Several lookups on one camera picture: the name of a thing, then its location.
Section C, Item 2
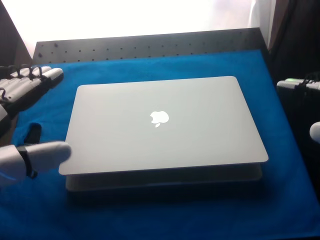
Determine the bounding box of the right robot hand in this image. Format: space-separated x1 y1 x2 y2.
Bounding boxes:
276 73 320 150

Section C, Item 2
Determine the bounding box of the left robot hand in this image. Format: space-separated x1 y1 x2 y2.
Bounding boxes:
0 64 73 188

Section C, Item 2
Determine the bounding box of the silver laptop with apple logo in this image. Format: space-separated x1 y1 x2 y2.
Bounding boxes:
58 75 270 193

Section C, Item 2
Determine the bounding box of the dark brown curtain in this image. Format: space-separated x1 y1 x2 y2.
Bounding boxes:
0 0 34 68
267 0 320 76

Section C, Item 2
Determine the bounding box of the blue table cloth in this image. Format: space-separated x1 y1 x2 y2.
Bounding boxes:
0 48 320 240

